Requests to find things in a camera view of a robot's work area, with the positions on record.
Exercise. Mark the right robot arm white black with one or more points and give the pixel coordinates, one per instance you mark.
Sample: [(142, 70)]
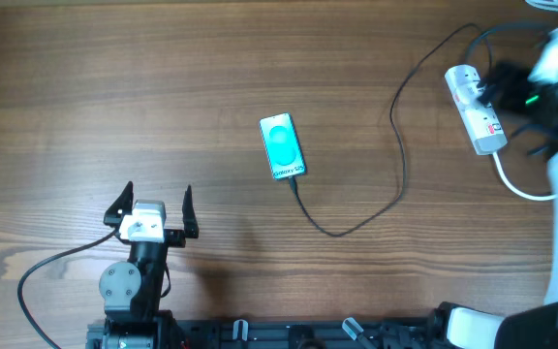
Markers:
[(464, 327)]

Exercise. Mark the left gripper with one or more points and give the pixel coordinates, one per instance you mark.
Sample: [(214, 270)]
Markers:
[(175, 237)]

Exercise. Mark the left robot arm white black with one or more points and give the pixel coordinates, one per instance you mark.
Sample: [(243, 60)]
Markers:
[(132, 290)]

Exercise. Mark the Galaxy smartphone with teal screen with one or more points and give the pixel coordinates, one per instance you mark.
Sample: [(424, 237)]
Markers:
[(282, 147)]

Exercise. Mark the white charger plug adapter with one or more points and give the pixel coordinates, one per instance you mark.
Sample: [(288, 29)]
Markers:
[(467, 96)]

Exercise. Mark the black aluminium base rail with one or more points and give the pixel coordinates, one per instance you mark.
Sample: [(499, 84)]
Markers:
[(395, 333)]

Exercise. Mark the white power strip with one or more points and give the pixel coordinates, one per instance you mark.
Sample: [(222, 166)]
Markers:
[(483, 126)]

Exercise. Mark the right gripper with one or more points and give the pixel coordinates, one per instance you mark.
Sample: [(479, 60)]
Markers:
[(513, 79)]

